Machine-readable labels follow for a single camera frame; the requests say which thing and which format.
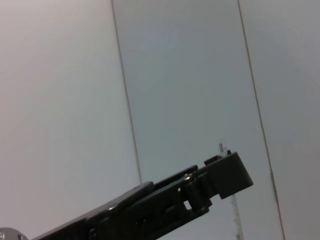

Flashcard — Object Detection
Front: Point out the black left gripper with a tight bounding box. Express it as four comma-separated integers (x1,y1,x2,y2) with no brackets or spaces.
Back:
32,154,224,240

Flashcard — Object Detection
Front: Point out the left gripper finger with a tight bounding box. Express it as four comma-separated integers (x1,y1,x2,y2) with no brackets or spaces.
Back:
179,151,254,216

